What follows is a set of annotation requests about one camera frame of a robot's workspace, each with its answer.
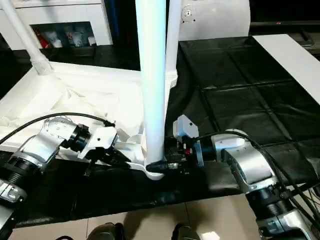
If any white glass-door cabinet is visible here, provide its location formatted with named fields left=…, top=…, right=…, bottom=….
left=0, top=0, right=113, bottom=51

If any dark left robot foot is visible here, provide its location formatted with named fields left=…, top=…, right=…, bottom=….
left=87, top=223, right=125, bottom=240

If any black box with gold label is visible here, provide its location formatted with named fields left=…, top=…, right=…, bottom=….
left=103, top=0, right=141, bottom=71

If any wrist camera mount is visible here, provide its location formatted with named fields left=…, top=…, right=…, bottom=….
left=77, top=126, right=118, bottom=160
left=172, top=114, right=205, bottom=168

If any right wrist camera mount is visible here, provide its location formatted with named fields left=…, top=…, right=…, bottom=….
left=172, top=114, right=205, bottom=168

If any black bar with red light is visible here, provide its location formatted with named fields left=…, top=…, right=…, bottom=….
left=249, top=21, right=320, bottom=28

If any black rod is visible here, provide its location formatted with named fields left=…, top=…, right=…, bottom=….
left=287, top=183, right=320, bottom=201

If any flat white board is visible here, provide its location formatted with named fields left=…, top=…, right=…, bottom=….
left=252, top=34, right=320, bottom=106

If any white plastic table top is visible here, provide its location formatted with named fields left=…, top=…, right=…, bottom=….
left=0, top=61, right=179, bottom=181

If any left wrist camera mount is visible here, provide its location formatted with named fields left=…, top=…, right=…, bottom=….
left=77, top=126, right=118, bottom=160

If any white plastic table leg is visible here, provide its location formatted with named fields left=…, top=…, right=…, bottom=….
left=134, top=0, right=168, bottom=165
left=164, top=0, right=183, bottom=77
left=3, top=0, right=53, bottom=75

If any white panel with screw holes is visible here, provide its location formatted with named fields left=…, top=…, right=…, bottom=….
left=178, top=0, right=251, bottom=41

